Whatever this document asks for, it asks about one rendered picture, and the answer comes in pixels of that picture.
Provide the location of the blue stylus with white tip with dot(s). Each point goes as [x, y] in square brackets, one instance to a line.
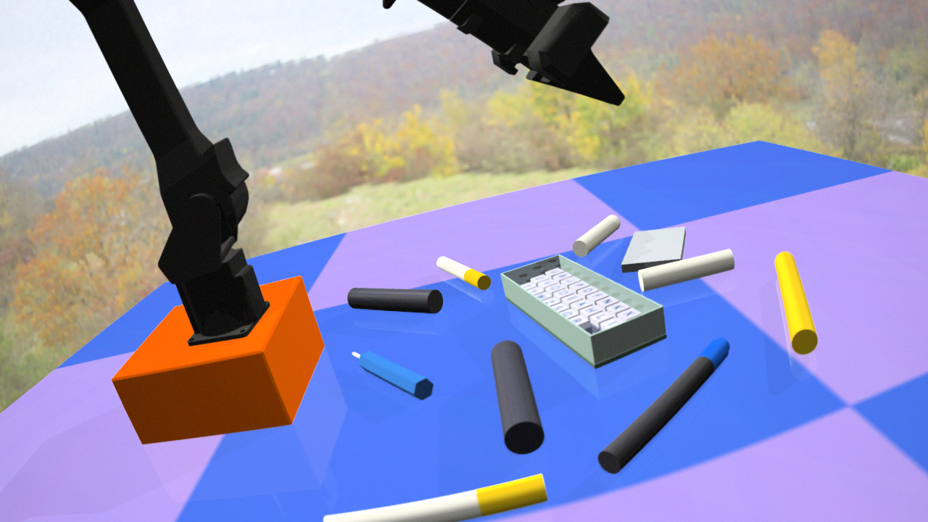
[396, 375]

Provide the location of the small keyboard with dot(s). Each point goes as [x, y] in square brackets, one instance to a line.
[597, 318]

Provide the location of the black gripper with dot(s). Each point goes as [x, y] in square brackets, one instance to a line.
[557, 50]

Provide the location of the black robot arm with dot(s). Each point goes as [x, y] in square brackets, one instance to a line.
[201, 184]

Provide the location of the dark grey cylinder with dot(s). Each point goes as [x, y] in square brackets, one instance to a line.
[521, 424]
[399, 300]

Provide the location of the grey stylus with blue tip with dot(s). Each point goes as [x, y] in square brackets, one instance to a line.
[638, 434]

